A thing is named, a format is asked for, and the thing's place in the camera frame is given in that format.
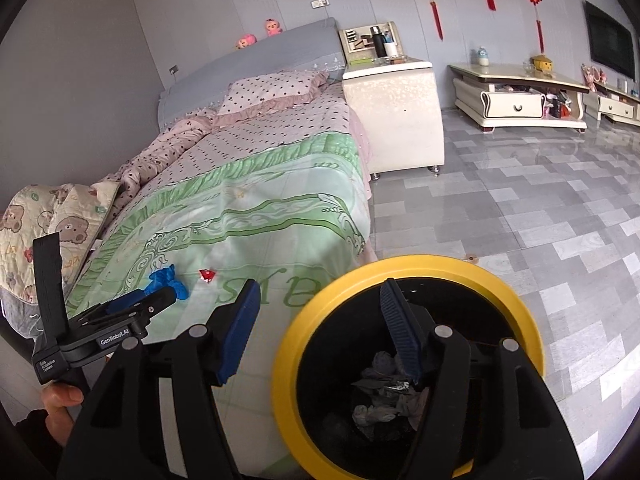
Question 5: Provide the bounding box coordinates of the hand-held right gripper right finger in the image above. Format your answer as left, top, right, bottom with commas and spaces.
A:
379, 277, 586, 480

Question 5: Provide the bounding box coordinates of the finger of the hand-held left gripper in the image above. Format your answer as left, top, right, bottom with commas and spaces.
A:
132, 290, 179, 323
106, 287, 166, 313

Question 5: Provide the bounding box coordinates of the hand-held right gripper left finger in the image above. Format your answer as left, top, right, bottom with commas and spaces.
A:
55, 279, 262, 480

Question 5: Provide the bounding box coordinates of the silver foil wrapper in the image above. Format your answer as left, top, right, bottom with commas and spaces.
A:
352, 379, 413, 393

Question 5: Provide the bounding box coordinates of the yellow rimmed trash bin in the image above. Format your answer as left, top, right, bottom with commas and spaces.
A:
272, 255, 546, 480

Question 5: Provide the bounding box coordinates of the pink cloth scrap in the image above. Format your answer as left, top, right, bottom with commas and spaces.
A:
352, 394, 426, 430

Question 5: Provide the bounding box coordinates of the person's left forearm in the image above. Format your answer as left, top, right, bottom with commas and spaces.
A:
15, 407, 71, 480

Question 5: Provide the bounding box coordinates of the person's left hand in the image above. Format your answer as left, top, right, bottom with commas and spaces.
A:
41, 382, 86, 448

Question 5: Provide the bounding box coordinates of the grey padded cloth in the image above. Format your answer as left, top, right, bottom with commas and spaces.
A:
0, 285, 46, 341

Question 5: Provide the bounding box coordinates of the bear print quilt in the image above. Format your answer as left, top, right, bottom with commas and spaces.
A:
0, 182, 121, 306

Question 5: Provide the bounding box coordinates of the green floral blanket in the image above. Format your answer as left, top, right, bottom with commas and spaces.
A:
65, 132, 373, 476

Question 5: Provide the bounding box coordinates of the pink dotted duvet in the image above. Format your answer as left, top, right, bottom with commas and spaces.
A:
87, 112, 221, 201

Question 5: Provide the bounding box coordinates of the pink dotted bed sheet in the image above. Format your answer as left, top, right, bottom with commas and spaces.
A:
140, 80, 373, 196

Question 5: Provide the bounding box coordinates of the white nightstand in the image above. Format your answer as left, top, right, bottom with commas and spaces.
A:
341, 57, 446, 180

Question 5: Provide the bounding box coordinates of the pink dotted pillow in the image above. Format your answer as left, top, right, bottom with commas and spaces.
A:
212, 70, 331, 126

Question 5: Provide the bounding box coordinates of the white tv cabinet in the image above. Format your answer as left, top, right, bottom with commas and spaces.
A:
448, 62, 591, 133

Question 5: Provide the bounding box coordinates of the grey bed headboard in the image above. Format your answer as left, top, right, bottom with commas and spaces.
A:
157, 17, 348, 133

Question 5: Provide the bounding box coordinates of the white side cabinet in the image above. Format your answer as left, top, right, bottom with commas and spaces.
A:
582, 80, 640, 126

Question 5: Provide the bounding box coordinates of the pink ornament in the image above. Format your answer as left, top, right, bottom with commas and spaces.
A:
580, 62, 608, 86

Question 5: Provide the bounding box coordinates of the black wall television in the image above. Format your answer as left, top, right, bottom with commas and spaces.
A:
584, 1, 636, 81

